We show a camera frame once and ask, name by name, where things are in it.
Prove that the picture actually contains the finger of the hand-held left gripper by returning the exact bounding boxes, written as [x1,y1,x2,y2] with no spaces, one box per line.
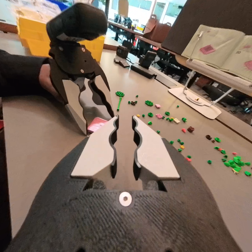
[88,73,115,118]
[62,79,87,135]

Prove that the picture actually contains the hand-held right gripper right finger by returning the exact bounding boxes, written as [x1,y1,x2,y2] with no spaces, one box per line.
[132,115,181,181]

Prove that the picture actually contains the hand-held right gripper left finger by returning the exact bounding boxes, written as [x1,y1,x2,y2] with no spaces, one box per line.
[70,115,119,179]

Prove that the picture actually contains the pink brick block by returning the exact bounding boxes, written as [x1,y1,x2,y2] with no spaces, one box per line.
[87,117,108,133]

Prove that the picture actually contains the pale green instruction booklet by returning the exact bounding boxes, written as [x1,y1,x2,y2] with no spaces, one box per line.
[181,24,252,82]

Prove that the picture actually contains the person's left forearm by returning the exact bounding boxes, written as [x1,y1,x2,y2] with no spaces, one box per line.
[0,50,49,97]

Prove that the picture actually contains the person's left hand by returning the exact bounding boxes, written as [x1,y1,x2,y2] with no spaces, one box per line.
[39,64,60,97]

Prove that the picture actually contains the scattered small green clips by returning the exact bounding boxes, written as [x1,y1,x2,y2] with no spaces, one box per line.
[128,95,212,164]

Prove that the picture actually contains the black flat device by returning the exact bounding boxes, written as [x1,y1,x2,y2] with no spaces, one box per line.
[114,58,130,68]

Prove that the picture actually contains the yellow plastic bin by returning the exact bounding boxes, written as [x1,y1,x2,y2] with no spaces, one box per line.
[17,17,106,62]

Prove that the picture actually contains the black device stand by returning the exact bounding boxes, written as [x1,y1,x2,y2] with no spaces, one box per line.
[139,51,157,69]

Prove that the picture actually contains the blue plastic bin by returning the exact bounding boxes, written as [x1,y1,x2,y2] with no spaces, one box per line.
[46,0,68,11]

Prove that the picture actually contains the wooden top office desk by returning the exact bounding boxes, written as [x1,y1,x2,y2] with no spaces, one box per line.
[108,21,144,40]

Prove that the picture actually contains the clear plastic bags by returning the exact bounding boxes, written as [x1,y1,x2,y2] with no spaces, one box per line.
[12,2,59,20]

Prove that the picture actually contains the pile of green leaf pieces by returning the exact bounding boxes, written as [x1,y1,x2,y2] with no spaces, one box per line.
[214,146,252,176]

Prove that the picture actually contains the brown paper bag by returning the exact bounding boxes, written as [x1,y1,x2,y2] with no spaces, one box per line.
[143,15,172,43]

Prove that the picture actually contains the black camera case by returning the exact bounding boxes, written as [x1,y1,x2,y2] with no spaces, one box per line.
[116,45,129,59]

